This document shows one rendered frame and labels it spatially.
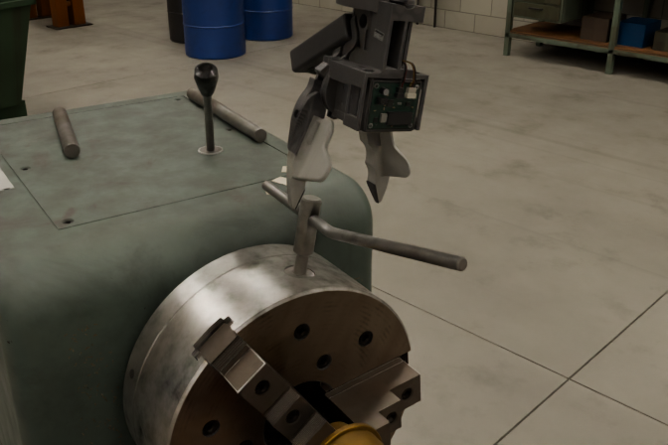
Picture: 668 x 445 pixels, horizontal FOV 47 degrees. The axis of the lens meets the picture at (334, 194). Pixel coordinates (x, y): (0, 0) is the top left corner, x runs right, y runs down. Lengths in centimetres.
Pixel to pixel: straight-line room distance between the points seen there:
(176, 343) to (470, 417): 188
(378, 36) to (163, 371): 40
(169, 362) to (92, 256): 15
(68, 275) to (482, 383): 207
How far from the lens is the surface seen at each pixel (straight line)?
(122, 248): 88
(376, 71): 67
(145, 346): 85
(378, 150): 76
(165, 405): 80
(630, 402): 281
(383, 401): 85
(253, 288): 80
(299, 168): 72
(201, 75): 100
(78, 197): 101
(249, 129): 117
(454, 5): 876
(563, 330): 311
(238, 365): 76
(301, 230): 80
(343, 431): 78
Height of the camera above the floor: 163
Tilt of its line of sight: 23 degrees down
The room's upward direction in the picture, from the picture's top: straight up
